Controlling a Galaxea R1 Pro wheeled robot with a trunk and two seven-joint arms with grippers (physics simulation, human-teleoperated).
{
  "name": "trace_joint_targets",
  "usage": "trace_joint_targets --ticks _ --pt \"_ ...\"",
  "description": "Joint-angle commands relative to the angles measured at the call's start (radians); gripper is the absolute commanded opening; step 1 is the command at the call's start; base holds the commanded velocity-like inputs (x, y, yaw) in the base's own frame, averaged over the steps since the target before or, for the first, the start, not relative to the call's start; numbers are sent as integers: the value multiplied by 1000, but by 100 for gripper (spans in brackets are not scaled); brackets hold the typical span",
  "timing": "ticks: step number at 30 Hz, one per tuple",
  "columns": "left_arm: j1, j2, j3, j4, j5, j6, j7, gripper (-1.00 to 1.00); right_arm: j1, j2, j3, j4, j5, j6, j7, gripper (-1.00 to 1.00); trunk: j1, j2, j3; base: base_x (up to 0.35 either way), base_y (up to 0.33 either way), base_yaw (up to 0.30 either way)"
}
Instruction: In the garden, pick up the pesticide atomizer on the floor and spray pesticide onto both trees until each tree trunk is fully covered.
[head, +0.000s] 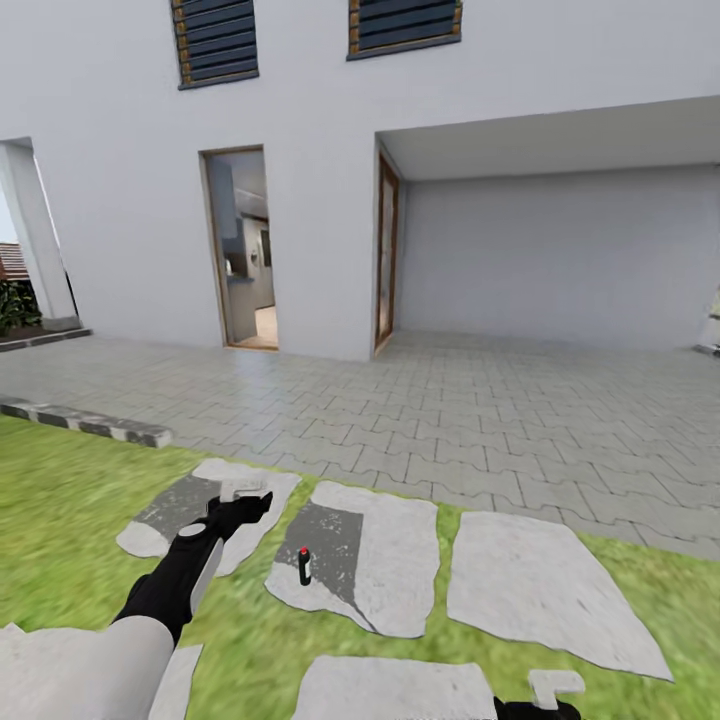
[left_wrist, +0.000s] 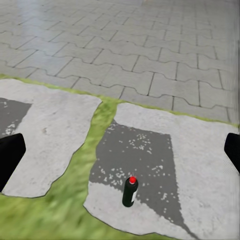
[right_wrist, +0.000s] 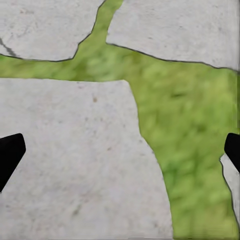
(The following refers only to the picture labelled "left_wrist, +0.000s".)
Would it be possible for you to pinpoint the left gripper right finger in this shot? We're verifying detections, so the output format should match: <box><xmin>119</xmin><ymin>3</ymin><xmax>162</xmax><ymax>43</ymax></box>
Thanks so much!
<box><xmin>224</xmin><ymin>132</ymin><xmax>240</xmax><ymax>172</ymax></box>

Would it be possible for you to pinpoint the pesticide atomizer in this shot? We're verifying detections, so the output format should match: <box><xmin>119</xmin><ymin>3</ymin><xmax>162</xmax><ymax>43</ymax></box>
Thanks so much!
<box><xmin>122</xmin><ymin>176</ymin><xmax>139</xmax><ymax>208</ymax></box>

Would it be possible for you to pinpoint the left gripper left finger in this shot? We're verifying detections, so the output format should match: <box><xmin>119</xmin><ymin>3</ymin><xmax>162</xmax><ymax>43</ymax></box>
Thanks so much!
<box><xmin>0</xmin><ymin>133</ymin><xmax>26</xmax><ymax>193</ymax></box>

